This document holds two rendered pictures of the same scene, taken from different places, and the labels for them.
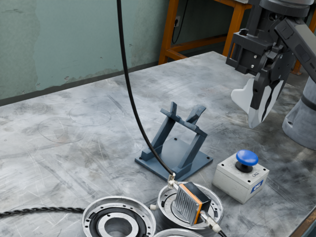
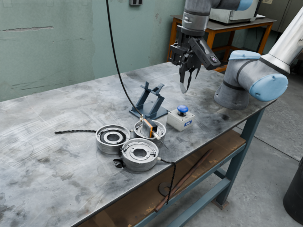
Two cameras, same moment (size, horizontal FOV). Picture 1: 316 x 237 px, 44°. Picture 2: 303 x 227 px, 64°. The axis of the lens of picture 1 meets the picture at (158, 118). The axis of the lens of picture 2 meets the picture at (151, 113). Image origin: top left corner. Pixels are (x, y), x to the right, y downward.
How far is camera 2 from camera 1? 0.23 m
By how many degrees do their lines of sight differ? 6
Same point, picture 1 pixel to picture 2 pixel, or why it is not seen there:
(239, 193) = (178, 126)
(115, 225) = (112, 137)
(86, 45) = (122, 58)
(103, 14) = (131, 39)
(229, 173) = (173, 116)
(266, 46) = (184, 51)
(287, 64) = (197, 60)
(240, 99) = (176, 79)
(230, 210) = (172, 134)
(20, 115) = (75, 90)
